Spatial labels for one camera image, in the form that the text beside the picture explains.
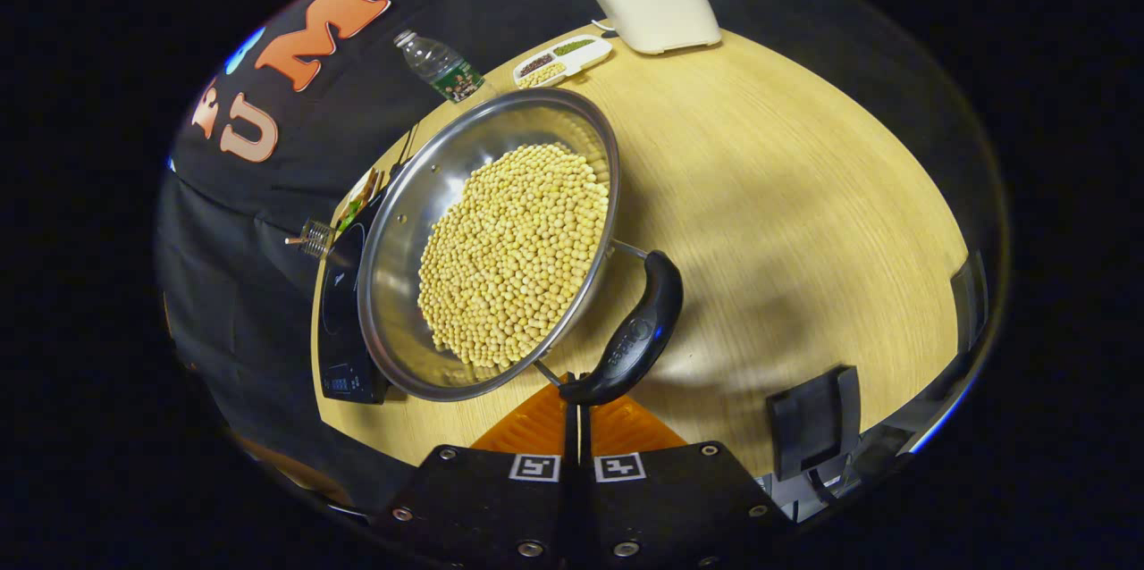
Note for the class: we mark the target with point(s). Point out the black induction cooktop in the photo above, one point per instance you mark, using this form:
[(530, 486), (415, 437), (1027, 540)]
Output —
[(340, 302)]

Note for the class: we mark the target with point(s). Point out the clear plastic water bottle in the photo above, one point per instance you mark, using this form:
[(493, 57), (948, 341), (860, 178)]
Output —
[(442, 68)]

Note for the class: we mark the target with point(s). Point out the pile of yellow soybeans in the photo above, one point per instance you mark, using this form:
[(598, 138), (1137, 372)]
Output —
[(509, 257)]

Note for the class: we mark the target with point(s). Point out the stainless steel pot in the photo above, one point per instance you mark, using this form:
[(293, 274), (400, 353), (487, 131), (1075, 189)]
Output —
[(420, 195)]

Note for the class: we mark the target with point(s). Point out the black stand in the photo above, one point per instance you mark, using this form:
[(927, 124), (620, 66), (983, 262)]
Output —
[(813, 418)]

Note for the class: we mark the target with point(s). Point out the metal mesh holder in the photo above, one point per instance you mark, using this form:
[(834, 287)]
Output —
[(315, 238)]

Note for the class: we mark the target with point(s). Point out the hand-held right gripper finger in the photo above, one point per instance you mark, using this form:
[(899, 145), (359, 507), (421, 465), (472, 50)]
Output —
[(570, 436), (587, 440)]

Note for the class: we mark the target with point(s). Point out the sandwich with lettuce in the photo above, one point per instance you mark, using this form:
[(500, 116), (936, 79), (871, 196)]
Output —
[(356, 199)]

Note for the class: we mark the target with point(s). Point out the black backdrop cloth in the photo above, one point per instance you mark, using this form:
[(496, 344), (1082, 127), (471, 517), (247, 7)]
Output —
[(232, 284)]

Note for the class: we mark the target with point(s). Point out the white divided bean plate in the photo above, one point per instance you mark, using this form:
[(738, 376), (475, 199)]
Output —
[(563, 59)]

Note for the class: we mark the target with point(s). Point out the white toaster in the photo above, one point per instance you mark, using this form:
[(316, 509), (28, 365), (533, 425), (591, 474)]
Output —
[(657, 7)]

